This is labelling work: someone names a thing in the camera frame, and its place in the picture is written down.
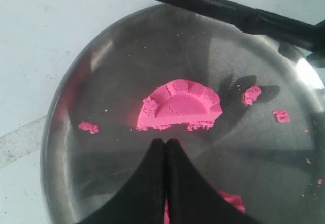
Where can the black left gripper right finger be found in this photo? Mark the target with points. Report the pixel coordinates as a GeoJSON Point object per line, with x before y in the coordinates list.
{"type": "Point", "coordinates": [191, 199]}

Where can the black kitchen knife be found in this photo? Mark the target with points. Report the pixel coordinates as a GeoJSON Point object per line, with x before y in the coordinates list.
{"type": "Point", "coordinates": [258, 22]}

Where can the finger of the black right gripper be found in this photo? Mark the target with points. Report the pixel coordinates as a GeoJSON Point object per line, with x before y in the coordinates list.
{"type": "Point", "coordinates": [316, 59]}

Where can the pink clay lump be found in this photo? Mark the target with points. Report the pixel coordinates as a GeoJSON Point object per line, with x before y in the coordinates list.
{"type": "Point", "coordinates": [235, 200]}
{"type": "Point", "coordinates": [179, 102]}

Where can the round steel plate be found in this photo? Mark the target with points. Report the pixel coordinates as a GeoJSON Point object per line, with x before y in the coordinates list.
{"type": "Point", "coordinates": [277, 168]}

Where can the pink sand crumb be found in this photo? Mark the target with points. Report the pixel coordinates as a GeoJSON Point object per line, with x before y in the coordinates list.
{"type": "Point", "coordinates": [281, 116]}
{"type": "Point", "coordinates": [251, 95]}

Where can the small pink crumb left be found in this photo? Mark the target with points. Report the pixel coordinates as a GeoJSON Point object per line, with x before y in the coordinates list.
{"type": "Point", "coordinates": [86, 126]}

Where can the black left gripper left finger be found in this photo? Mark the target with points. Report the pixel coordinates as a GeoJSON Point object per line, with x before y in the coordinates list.
{"type": "Point", "coordinates": [142, 198]}

